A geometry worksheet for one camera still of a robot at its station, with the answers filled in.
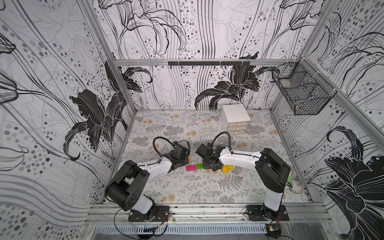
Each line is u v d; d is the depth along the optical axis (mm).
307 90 882
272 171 459
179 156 703
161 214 718
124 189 436
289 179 798
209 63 900
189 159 922
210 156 649
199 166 895
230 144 639
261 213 723
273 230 702
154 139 740
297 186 782
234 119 956
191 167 882
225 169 867
